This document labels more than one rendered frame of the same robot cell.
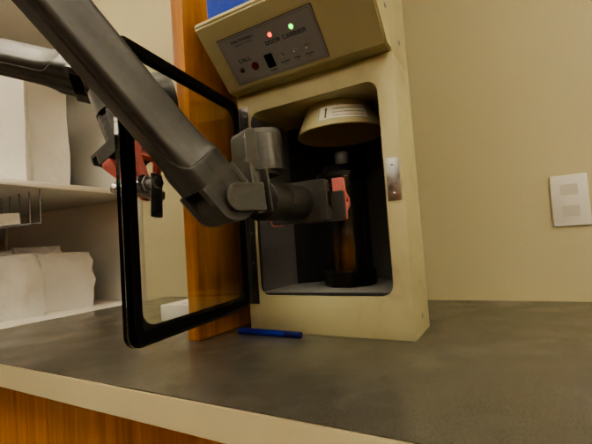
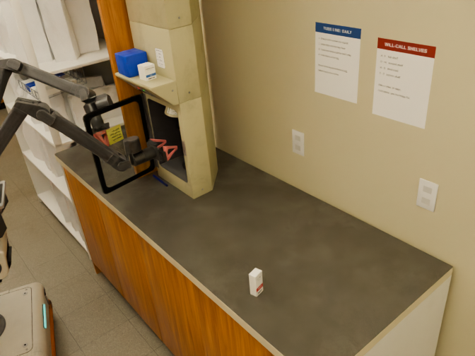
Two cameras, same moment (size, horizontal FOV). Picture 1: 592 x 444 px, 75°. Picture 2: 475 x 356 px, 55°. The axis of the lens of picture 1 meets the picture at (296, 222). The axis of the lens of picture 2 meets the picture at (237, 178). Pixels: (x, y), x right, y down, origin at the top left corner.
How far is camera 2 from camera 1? 1.74 m
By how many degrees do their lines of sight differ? 40
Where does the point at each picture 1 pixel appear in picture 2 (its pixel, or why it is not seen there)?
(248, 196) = (124, 165)
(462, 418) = (159, 230)
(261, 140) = (129, 145)
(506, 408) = (170, 230)
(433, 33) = (255, 29)
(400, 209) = (186, 159)
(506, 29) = (282, 44)
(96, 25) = (76, 133)
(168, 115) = (98, 149)
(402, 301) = (189, 186)
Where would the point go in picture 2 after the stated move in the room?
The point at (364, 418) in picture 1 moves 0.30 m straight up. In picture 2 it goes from (143, 225) to (129, 164)
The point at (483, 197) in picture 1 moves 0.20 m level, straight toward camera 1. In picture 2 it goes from (272, 126) to (241, 141)
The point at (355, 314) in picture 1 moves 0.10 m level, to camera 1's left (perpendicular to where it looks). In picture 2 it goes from (181, 184) to (162, 181)
